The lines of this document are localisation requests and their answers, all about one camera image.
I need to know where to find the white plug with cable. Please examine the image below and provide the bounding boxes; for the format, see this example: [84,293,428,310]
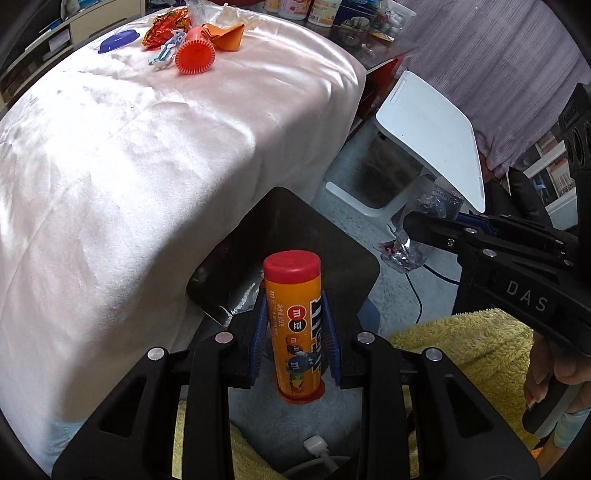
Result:
[281,438,354,480]

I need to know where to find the large white bottle pink label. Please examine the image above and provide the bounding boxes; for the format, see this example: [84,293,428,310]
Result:
[278,0,311,19]

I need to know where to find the black cable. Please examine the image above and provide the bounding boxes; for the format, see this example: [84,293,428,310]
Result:
[406,264,462,325]

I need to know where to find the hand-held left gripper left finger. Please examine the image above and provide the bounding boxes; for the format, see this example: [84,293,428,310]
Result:
[52,291,269,480]

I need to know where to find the yellow fluffy towel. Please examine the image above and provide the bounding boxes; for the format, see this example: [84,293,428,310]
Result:
[171,308,550,480]

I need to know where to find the clear plastic bottle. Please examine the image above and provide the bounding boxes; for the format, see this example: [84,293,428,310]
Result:
[379,178,465,273]

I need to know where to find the blue plastic lid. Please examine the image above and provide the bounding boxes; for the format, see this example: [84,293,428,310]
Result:
[98,29,140,55]

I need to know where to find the clear plastic box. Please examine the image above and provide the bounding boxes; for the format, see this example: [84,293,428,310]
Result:
[379,6,417,42]

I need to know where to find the orange candy tube red cap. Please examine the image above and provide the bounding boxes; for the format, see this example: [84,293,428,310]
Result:
[263,250,326,405]

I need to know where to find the person's leg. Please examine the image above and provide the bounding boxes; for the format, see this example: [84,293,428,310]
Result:
[538,408,591,478]

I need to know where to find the blue cookie tin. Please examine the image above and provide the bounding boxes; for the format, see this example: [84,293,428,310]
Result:
[333,0,386,32]

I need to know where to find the orange snack wrapper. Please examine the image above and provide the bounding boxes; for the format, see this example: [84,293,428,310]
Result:
[141,10,192,49]

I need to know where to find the purple striped curtain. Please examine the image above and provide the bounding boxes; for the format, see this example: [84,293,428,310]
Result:
[397,0,591,178]

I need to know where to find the beige television cabinet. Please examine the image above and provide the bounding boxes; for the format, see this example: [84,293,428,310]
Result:
[0,0,149,112]

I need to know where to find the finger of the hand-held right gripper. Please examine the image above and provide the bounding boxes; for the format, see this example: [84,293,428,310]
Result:
[404,211,581,278]
[459,214,578,245]

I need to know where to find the small white bottle orange label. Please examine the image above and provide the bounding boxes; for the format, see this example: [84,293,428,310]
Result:
[308,0,343,26]

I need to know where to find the white plastic stool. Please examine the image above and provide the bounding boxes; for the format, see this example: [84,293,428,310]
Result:
[325,70,488,219]

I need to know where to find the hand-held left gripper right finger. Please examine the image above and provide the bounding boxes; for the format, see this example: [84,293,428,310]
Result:
[321,291,541,480]

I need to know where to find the orange paper piece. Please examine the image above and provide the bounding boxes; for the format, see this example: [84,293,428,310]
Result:
[202,22,245,52]

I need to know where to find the pink satin tablecloth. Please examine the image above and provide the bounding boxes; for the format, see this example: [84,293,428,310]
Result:
[0,7,368,476]

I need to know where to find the person's right hand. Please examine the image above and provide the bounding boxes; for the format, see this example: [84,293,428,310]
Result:
[524,332,591,414]

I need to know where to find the blue clear plastic wrapper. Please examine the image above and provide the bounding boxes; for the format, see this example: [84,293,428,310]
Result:
[148,30,188,70]

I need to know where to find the crumpled clear plastic wrap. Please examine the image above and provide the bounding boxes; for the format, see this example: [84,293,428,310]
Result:
[187,0,262,29]

